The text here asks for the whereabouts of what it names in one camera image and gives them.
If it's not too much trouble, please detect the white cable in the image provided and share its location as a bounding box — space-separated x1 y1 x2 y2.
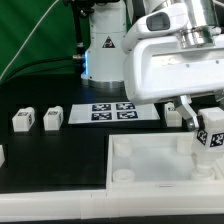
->
0 0 61 83

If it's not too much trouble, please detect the white square tabletop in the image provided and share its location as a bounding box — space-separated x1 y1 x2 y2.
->
106 133 224 190

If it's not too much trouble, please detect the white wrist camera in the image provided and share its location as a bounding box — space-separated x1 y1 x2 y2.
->
122 3 189 53

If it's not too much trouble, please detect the white sheet with AprilTags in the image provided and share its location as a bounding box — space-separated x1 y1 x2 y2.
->
68 102 160 124

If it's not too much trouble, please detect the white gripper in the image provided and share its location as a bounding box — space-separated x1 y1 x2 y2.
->
124 35 224 131

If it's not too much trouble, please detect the white L-shaped obstacle fence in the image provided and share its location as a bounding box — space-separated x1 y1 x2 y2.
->
0 183 224 222

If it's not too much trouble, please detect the white block at left edge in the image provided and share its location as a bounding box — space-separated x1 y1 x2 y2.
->
0 145 5 168

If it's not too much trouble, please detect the black cable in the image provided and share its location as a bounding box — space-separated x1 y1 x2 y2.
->
0 57 84 88

